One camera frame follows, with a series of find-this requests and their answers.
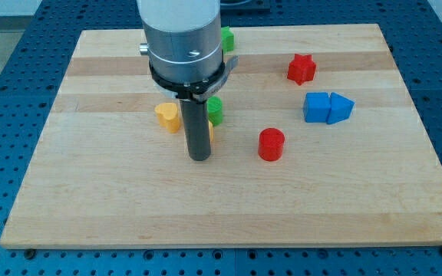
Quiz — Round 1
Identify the black tool clamp ring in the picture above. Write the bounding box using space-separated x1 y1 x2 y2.
148 55 239 104

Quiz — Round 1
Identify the red cylinder block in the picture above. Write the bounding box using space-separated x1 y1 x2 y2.
258 128 285 162

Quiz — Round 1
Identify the green block at back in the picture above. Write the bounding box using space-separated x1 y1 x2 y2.
221 26 235 52

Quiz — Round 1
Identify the green cylinder block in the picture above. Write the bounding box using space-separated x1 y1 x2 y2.
207 96 223 127

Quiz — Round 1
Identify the blue cube block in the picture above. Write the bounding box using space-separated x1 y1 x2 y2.
302 92 331 123

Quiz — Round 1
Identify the wooden board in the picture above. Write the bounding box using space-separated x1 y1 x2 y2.
0 24 442 249

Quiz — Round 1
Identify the blue triangle block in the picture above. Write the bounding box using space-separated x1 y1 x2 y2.
326 92 355 124

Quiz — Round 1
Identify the yellow heart block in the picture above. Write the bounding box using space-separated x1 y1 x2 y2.
154 103 181 133

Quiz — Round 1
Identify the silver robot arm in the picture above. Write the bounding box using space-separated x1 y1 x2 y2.
137 0 223 84

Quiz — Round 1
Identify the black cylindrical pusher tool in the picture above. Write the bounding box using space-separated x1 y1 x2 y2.
180 100 211 161

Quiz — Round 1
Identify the yellow block behind tool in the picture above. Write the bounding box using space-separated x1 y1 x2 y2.
208 120 214 143

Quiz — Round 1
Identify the red star block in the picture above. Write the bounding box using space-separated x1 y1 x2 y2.
287 54 316 86

